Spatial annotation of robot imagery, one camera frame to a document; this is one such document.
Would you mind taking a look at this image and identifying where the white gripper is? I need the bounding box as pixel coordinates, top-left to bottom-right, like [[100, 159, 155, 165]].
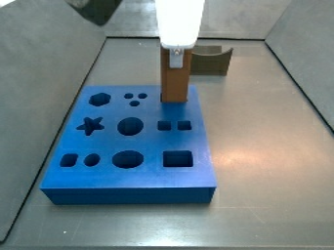
[[155, 0, 204, 68]]

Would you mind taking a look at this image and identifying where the black curved holder stand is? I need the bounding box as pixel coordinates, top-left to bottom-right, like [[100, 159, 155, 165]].
[[191, 46, 233, 76]]

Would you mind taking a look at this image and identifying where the blue shape sorter block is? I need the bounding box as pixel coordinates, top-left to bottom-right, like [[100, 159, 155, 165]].
[[40, 85, 216, 204]]

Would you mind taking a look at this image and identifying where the brown arch object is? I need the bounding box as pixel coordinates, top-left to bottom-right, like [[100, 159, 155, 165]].
[[160, 48, 192, 103]]

